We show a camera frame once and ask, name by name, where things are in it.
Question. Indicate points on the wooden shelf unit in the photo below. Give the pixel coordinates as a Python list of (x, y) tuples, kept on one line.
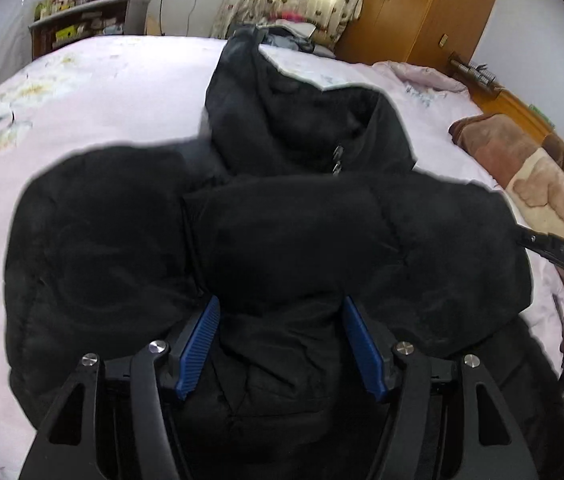
[(87, 25)]

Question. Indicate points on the white refrigerator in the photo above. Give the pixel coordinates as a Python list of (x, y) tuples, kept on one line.
[(187, 5)]

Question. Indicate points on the black padded jacket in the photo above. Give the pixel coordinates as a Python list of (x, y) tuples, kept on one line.
[(282, 250)]

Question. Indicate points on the pile of clothes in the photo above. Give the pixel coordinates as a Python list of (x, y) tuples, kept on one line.
[(292, 32)]

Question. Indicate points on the brown plush blanket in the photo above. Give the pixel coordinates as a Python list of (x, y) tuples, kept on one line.
[(521, 165)]

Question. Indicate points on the wooden wardrobe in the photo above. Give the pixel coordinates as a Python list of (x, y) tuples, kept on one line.
[(411, 15)]

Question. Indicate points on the wooden headboard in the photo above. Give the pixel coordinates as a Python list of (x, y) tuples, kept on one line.
[(516, 107)]

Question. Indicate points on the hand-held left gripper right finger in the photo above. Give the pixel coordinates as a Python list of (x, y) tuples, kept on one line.
[(361, 345)]

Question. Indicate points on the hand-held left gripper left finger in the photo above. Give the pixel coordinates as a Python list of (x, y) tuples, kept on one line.
[(201, 340)]

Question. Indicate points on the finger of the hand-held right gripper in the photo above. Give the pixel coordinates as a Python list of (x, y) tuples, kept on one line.
[(546, 247)]

